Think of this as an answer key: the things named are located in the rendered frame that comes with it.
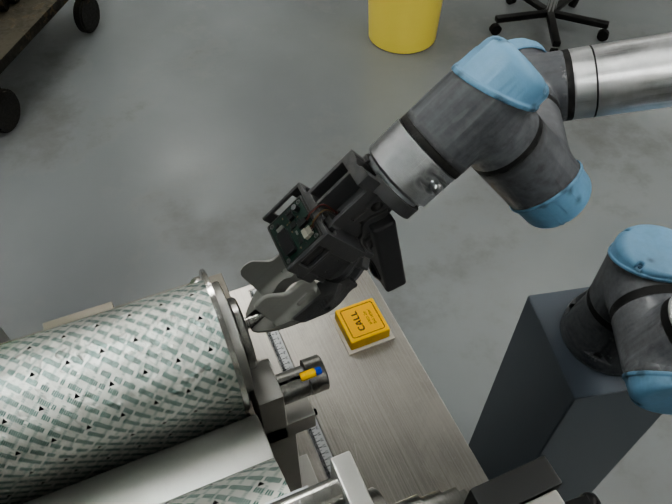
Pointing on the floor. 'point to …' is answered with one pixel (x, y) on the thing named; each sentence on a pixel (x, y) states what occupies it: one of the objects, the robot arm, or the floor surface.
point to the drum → (403, 24)
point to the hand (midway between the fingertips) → (264, 317)
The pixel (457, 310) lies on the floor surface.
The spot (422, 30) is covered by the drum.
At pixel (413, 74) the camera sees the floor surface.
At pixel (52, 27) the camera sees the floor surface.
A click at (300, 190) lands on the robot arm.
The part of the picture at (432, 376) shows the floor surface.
